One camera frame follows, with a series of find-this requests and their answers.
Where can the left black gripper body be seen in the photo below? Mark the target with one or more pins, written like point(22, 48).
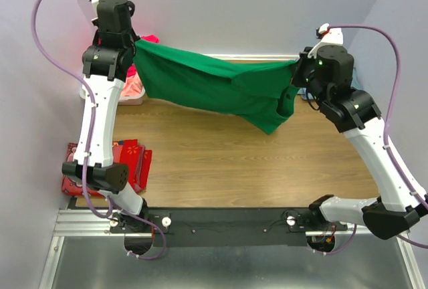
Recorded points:
point(134, 37)

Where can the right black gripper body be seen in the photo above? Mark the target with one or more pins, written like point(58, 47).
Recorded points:
point(303, 75)

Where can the green t-shirt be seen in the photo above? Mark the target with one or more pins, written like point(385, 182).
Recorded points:
point(261, 93)

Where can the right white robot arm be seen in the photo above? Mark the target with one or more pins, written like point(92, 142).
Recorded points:
point(398, 207)

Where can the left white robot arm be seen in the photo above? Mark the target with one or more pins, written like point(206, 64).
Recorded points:
point(105, 66)

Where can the folded blue t-shirt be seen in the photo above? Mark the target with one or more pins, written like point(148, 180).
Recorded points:
point(307, 96)

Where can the magenta t-shirt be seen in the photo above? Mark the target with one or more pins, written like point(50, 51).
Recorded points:
point(151, 38)

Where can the pink t-shirt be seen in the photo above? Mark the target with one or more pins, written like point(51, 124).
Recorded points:
point(133, 88)

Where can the white plastic bin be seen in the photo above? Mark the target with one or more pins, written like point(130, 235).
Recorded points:
point(126, 101)

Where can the red cartoon folded cloth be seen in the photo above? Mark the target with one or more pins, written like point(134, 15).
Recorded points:
point(129, 152)

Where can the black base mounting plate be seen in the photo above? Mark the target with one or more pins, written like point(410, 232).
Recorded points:
point(234, 226)

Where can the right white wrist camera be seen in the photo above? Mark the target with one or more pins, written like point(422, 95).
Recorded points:
point(330, 35)

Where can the aluminium rail frame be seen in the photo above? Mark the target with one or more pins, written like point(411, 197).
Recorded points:
point(89, 252)

